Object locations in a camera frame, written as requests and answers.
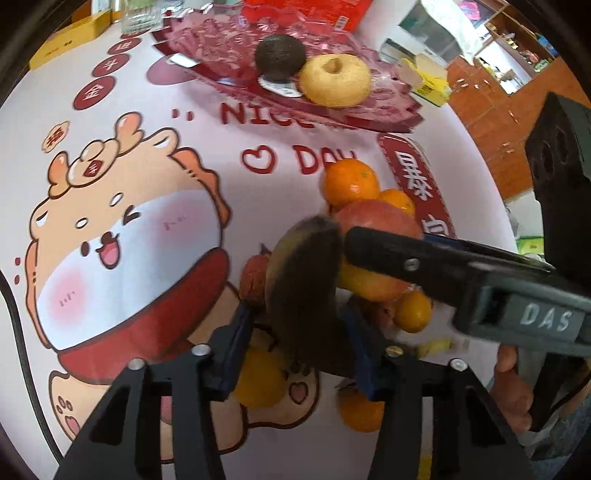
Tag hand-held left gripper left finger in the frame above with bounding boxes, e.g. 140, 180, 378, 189
53, 305, 253, 480

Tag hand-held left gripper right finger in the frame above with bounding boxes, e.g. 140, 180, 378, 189
344, 308, 532, 480

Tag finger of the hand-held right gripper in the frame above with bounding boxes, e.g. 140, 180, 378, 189
344, 226, 490, 319
422, 233, 555, 269

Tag red apple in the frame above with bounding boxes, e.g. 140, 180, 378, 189
332, 199, 424, 302

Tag red lychee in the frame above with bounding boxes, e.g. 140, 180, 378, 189
239, 253, 269, 306

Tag dark green avocado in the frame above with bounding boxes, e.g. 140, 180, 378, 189
255, 34, 306, 84
265, 216, 352, 374

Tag person's right hand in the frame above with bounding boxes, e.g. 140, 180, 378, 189
492, 344, 534, 433

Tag small orange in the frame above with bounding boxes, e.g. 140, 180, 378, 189
378, 188, 417, 217
231, 346, 289, 409
338, 388, 386, 433
394, 290, 433, 334

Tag large orange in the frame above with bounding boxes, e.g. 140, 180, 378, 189
322, 158, 382, 208

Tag wooden shelf cabinet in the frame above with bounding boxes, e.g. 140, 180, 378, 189
445, 0, 578, 201

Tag yellow cardboard box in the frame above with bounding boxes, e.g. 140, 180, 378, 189
401, 54, 452, 108
28, 8, 112, 71

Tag yellow pear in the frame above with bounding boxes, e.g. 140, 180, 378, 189
299, 53, 372, 109

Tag white countertop appliance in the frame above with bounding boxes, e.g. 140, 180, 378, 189
381, 0, 483, 63

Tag red snack package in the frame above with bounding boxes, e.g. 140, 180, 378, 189
242, 0, 375, 32

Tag clear drinking glass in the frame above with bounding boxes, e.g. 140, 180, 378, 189
121, 0, 163, 37

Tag black cable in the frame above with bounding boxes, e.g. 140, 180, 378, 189
0, 272, 63, 464

